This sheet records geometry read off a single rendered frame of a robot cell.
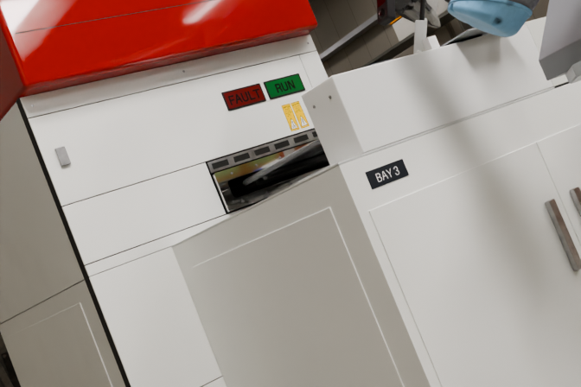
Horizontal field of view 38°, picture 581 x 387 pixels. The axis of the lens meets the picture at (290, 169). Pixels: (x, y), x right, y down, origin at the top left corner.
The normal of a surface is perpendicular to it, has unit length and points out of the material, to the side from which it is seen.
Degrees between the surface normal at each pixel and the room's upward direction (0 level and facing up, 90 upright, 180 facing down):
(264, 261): 90
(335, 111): 90
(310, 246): 90
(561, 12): 46
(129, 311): 90
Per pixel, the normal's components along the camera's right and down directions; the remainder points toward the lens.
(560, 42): -0.83, -0.44
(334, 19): -0.78, 0.27
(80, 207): 0.54, -0.29
